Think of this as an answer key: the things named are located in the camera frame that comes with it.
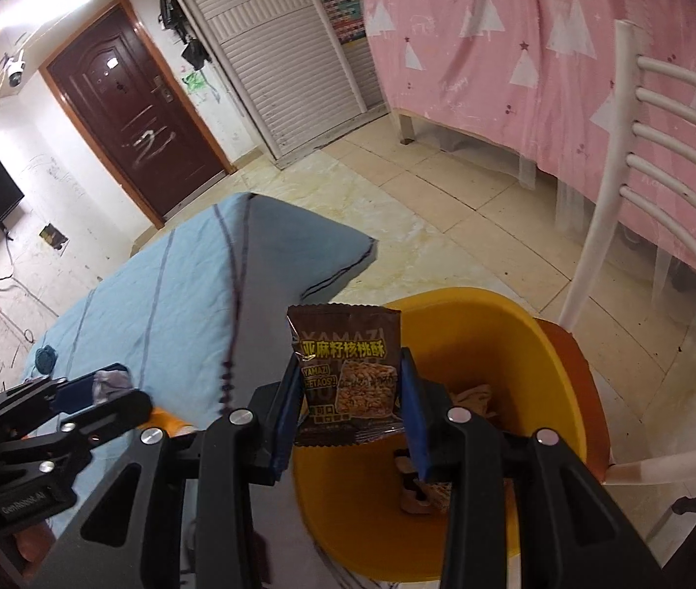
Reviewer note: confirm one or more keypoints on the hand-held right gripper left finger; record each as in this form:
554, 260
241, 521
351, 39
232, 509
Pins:
283, 435

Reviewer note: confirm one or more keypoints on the white slatted chair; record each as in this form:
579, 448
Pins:
605, 196

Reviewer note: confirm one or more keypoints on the brown snack packet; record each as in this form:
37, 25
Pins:
348, 380

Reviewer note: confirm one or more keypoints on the blue knit ball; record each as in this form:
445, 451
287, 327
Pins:
45, 359

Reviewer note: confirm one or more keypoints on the yellow plastic bin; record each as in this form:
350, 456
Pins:
348, 515

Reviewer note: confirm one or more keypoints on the white louvred wardrobe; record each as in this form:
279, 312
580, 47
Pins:
280, 55

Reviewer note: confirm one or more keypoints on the colourful grid poster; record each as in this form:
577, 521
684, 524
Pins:
338, 3

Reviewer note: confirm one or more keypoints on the wooden bunk bed frame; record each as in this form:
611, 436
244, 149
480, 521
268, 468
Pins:
406, 126

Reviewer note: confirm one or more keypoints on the large black hanging bag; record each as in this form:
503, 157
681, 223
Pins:
169, 9

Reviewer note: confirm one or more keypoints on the pink tree print curtain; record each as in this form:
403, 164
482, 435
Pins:
507, 73

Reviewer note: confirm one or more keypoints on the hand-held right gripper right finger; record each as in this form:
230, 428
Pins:
412, 417

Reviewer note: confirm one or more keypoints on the dark brown door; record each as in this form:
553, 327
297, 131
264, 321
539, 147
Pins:
133, 116

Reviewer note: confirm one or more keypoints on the small black hanging bag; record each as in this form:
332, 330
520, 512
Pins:
195, 52

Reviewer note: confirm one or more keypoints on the white security camera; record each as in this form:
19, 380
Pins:
15, 73

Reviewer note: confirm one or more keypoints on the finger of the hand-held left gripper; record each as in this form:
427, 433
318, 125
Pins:
120, 408
71, 394

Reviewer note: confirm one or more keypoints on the open wall socket box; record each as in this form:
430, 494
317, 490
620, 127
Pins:
53, 237

